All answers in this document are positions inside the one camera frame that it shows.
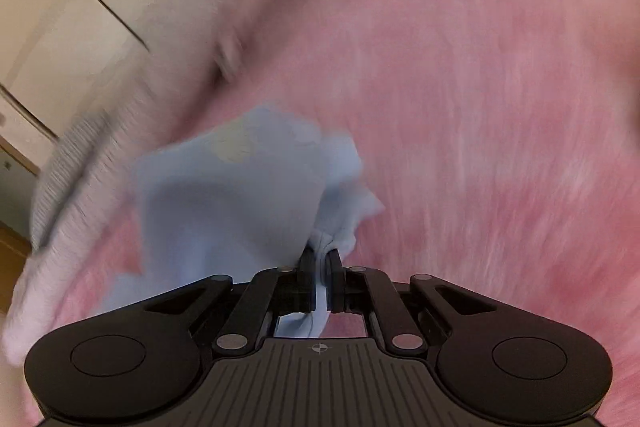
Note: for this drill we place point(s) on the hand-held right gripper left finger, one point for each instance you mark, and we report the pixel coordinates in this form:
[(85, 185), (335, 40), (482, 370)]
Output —
[(307, 287)]

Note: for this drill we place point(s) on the pink floral blanket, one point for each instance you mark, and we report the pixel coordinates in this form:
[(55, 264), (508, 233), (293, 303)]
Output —
[(475, 107)]

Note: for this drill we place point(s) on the cream cabinet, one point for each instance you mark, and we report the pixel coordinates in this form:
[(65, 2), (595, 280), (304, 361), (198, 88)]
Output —
[(60, 7)]

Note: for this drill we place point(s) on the light blue garment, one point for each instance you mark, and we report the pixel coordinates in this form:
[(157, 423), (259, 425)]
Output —
[(225, 207)]

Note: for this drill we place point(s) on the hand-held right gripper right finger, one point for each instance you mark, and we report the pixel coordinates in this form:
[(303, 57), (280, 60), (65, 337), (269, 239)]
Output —
[(336, 287)]

